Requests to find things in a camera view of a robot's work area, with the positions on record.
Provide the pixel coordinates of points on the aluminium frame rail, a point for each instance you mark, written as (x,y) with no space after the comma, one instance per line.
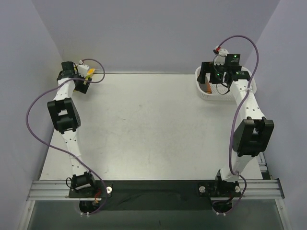
(250,189)

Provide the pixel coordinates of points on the orange grey towel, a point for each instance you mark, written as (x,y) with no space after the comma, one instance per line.
(207,88)

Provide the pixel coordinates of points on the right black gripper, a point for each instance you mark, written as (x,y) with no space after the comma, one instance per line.
(207,71)

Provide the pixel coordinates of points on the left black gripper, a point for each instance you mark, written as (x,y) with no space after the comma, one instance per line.
(82,85)

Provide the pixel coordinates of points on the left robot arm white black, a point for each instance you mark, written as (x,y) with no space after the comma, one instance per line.
(66,120)

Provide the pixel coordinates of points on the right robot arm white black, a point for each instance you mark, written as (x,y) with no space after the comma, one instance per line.
(251,130)

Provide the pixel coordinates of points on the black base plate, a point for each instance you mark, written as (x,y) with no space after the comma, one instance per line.
(171,195)

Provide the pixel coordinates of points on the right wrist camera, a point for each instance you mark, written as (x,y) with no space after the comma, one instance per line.
(224,58)

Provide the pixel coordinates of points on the yellow green towel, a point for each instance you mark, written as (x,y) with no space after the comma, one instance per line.
(90,73)

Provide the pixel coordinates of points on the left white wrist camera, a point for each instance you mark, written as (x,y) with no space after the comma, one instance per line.
(83,70)

